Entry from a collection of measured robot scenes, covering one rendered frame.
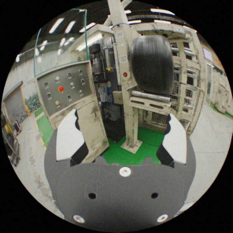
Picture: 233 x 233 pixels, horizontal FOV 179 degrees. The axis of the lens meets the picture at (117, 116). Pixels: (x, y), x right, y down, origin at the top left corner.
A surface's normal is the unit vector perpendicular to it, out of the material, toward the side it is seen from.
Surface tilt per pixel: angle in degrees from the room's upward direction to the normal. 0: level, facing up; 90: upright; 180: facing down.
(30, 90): 90
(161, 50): 75
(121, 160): 0
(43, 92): 90
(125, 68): 90
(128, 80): 90
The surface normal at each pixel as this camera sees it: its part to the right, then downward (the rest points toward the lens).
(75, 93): 0.79, 0.25
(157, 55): -0.62, 0.36
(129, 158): -0.11, -0.84
